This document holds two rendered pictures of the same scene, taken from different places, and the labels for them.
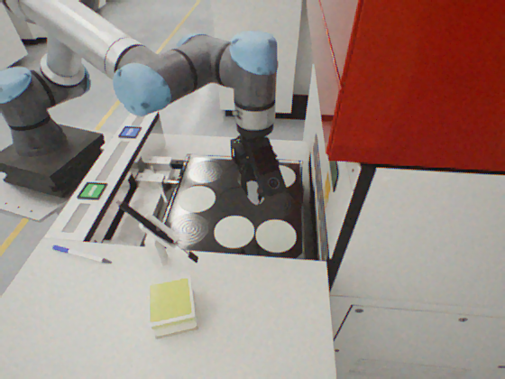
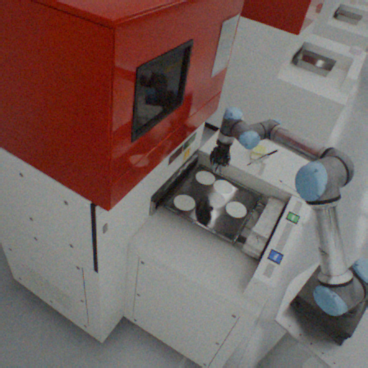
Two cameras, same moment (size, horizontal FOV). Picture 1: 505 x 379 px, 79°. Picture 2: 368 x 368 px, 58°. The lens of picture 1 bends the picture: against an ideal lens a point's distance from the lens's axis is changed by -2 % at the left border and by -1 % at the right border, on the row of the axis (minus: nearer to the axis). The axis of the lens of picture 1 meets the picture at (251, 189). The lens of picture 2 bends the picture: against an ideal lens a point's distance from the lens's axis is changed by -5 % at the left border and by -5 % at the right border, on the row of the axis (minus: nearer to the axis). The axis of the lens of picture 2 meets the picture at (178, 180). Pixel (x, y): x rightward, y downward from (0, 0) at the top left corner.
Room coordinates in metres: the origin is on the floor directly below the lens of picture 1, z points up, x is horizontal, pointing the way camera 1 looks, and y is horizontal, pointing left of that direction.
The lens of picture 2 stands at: (1.77, 0.21, 2.06)
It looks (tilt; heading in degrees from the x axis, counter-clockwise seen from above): 42 degrees down; 197
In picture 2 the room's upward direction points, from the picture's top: 11 degrees clockwise
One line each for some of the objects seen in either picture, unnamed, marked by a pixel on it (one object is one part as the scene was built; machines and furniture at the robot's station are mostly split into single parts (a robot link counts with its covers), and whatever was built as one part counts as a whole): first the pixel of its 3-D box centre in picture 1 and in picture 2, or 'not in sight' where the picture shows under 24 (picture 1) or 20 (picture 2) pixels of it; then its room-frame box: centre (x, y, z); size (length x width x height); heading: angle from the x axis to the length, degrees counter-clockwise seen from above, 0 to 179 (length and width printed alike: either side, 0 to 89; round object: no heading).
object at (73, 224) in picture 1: (120, 178); (279, 246); (0.68, 0.39, 0.89); 0.55 x 0.09 x 0.14; 175
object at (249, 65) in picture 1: (252, 70); (231, 121); (0.51, 0.00, 1.29); 0.09 x 0.08 x 0.11; 54
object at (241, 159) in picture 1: (253, 145); (222, 151); (0.51, 0.00, 1.13); 0.09 x 0.08 x 0.12; 24
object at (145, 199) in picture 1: (144, 207); (264, 227); (0.58, 0.30, 0.87); 0.36 x 0.08 x 0.03; 175
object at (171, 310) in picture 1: (173, 308); (258, 153); (0.23, 0.13, 1.00); 0.07 x 0.07 x 0.07; 14
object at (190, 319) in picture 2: not in sight; (218, 257); (0.51, 0.15, 0.41); 0.97 x 0.64 x 0.82; 175
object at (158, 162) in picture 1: (159, 162); (254, 246); (0.74, 0.29, 0.89); 0.08 x 0.03 x 0.03; 85
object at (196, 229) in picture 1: (237, 200); (214, 200); (0.58, 0.04, 0.90); 0.34 x 0.34 x 0.01; 85
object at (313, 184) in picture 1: (315, 202); (176, 182); (0.57, -0.17, 0.89); 0.44 x 0.02 x 0.10; 175
